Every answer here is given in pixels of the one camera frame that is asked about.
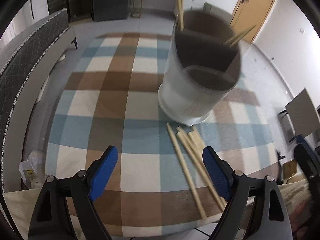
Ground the plastic bag on floor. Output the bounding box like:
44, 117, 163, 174
19, 151, 45, 189

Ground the bamboo chopstick on rug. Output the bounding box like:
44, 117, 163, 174
166, 122, 207, 219
188, 126, 206, 153
176, 131, 226, 211
177, 126, 202, 156

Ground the grey folding chair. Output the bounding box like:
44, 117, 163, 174
278, 88, 319, 143

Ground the checkered plaid rug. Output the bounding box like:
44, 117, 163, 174
46, 32, 283, 238

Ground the white utensil holder cup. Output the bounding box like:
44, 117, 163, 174
158, 10, 241, 126

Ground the grey quilted bed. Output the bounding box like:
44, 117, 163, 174
1, 9, 76, 193

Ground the wooden door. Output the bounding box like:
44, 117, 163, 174
230, 0, 275, 43

